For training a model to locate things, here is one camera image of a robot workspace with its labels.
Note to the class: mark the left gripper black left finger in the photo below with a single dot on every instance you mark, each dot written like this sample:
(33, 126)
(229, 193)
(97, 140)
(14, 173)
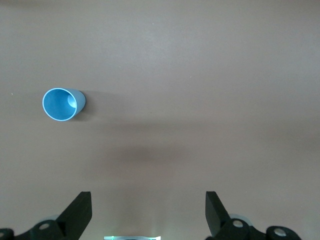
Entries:
(75, 215)

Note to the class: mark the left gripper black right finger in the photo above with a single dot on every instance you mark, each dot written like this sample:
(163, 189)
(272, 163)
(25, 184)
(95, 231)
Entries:
(217, 217)

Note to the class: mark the blue plastic cup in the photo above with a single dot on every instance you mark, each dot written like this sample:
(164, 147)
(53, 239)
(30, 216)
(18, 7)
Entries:
(57, 107)

